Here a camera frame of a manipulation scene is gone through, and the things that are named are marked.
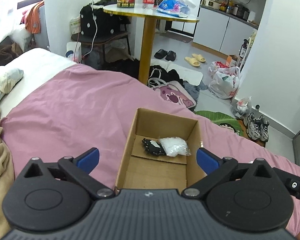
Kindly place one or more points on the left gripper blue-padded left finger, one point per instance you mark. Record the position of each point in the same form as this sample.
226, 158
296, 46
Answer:
77, 170

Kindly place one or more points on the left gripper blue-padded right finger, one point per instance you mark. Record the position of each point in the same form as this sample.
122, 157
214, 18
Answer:
218, 171

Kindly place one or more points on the clear bag of white filling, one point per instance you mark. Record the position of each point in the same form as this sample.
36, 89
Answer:
174, 146

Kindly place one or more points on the black white small soft item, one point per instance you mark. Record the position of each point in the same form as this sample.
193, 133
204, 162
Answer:
153, 148

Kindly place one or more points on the green leaf cartoon rug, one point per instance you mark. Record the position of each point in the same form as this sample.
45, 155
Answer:
223, 120

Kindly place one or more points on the brown cardboard box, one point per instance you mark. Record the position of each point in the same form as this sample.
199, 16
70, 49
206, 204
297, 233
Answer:
140, 170

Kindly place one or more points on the grey sneaker outer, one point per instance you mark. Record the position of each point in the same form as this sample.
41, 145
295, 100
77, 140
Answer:
264, 124

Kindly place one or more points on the small clear trash bag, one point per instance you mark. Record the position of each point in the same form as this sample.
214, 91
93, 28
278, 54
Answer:
242, 108

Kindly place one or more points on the grey blue cloth on floor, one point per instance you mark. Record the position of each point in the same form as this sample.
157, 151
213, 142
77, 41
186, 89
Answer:
193, 90

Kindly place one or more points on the large white red shopping bag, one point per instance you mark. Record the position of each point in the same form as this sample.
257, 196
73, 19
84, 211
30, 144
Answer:
224, 80

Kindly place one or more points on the pink bear laptop bag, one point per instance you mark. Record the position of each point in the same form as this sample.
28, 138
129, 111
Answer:
174, 92

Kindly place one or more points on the white floor mat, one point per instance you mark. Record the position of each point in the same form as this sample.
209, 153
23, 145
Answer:
191, 76

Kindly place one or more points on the yellow slipper left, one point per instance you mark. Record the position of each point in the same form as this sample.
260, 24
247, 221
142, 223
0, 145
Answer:
192, 61

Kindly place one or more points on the yellow slipper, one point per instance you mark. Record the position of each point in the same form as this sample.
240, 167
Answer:
192, 61
199, 57

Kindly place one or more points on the black clothes pile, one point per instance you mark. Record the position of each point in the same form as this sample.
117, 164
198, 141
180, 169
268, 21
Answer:
159, 76

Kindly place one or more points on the patterned pillow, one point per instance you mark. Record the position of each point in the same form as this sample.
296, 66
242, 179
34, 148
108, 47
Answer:
8, 79

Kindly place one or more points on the yellow slipper right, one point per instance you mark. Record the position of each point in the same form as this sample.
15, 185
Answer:
199, 57

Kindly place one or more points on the white small appliance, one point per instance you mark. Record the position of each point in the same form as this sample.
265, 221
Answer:
74, 51

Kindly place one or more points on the black slipper right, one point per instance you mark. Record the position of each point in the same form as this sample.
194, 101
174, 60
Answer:
171, 56

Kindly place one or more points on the black slipper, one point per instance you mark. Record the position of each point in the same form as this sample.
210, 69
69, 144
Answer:
160, 54
171, 56

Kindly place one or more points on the black slipper left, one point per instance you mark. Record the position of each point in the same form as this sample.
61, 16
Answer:
160, 54

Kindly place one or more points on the white kitchen cabinet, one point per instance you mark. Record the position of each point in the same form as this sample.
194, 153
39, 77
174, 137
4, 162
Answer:
221, 32

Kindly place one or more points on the dark wooden chair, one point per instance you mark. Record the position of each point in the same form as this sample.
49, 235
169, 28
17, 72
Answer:
103, 41

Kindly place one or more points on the black polka dot bag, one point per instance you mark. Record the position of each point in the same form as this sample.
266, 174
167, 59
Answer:
95, 22

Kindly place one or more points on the orange cloth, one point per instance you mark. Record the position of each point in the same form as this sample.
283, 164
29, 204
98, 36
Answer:
32, 19

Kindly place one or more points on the round yellow-edged table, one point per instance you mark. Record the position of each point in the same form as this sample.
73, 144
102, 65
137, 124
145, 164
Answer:
150, 18

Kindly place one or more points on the blue white plastic bag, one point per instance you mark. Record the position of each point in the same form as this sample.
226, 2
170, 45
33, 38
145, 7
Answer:
176, 8

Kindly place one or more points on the grey sneaker near wall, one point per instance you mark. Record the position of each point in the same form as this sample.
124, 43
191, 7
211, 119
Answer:
252, 125

